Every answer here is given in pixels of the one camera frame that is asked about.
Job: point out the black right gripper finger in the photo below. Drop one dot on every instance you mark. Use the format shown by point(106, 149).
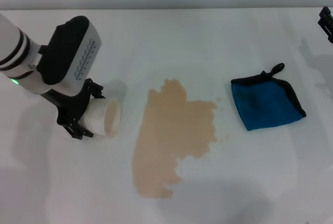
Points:
point(326, 23)

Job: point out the left wrist camera housing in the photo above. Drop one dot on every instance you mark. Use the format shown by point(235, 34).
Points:
point(72, 52)

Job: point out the blue rag with black trim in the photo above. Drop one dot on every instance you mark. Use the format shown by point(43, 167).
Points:
point(265, 101)

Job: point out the white paper cup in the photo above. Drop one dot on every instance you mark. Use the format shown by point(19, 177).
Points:
point(100, 117)

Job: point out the brown liquid spill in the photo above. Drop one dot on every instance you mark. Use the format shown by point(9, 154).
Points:
point(171, 135)

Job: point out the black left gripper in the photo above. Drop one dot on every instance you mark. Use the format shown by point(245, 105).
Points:
point(71, 106)

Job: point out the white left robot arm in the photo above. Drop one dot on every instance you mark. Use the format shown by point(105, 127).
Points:
point(15, 49)

